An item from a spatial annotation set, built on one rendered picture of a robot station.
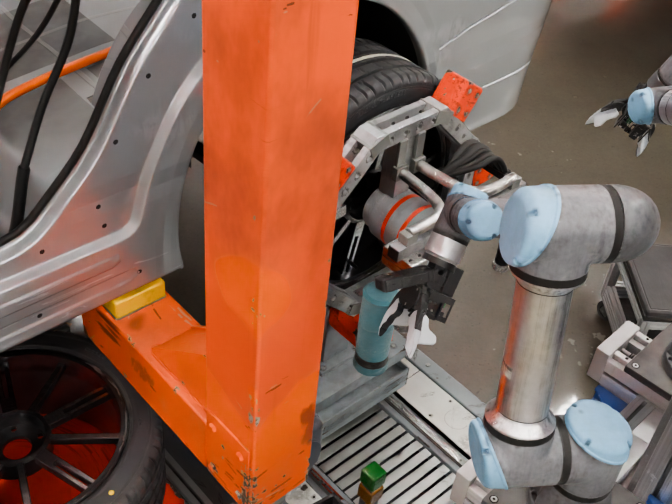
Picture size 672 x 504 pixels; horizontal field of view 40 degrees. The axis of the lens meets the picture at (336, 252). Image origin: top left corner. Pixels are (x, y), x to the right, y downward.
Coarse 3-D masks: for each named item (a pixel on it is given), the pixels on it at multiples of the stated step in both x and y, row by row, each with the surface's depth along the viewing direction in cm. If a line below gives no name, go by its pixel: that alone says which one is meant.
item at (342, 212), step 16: (384, 112) 208; (432, 128) 228; (432, 144) 235; (432, 160) 238; (368, 176) 228; (416, 176) 244; (352, 192) 220; (368, 192) 232; (416, 192) 245; (352, 208) 231; (336, 224) 226; (352, 224) 229; (336, 240) 226; (352, 240) 231; (368, 240) 247; (336, 256) 243; (352, 256) 236; (368, 256) 244; (336, 272) 237; (352, 272) 239; (368, 272) 241
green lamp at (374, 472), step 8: (368, 464) 188; (376, 464) 188; (368, 472) 186; (376, 472) 186; (384, 472) 186; (360, 480) 188; (368, 480) 186; (376, 480) 185; (384, 480) 188; (368, 488) 187; (376, 488) 187
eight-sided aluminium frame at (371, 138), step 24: (384, 120) 202; (408, 120) 203; (432, 120) 208; (456, 120) 214; (360, 144) 198; (384, 144) 199; (456, 144) 227; (360, 168) 198; (336, 288) 226; (360, 288) 234
